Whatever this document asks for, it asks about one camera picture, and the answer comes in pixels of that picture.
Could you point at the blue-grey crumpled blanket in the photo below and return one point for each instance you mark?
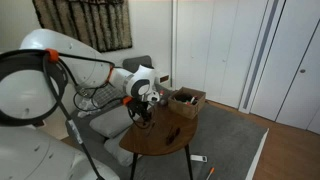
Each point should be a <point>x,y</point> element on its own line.
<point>87,108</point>

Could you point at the small white side table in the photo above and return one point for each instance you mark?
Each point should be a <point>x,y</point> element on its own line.
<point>163,78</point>

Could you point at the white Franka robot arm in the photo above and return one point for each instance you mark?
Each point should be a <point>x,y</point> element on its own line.
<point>63,50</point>

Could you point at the grey plaid pillow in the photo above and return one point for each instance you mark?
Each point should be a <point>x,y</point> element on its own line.
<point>108,95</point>

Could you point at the clear plastic container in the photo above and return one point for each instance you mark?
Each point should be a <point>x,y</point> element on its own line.
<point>162,99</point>

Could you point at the white bifold closet doors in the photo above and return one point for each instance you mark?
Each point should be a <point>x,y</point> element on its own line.
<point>213,46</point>

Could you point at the wooden table black legs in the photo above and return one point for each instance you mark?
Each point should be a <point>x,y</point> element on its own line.
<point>155,140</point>

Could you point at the white closet doors round pull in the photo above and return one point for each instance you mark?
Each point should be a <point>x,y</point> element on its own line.
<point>290,66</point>

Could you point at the brown cardboard box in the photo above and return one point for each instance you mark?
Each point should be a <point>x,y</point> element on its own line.
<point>186,110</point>

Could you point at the shaggy woven wall hanging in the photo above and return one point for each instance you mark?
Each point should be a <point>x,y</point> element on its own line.
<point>86,23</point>

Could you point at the dark sunglasses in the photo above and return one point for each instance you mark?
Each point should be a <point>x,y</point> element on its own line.
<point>173,136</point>

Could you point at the orange pen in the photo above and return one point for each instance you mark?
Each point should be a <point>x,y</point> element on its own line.
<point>210,173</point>

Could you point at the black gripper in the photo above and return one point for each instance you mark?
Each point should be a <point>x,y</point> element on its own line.
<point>139,107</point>

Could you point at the grey sofa backrest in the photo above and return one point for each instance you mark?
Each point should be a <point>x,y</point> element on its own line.
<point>136,63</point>

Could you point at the long grey cushion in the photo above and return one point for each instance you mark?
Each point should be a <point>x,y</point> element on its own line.
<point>116,150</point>
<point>110,122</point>

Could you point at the small white remote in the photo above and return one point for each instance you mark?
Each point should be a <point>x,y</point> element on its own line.
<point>199,158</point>

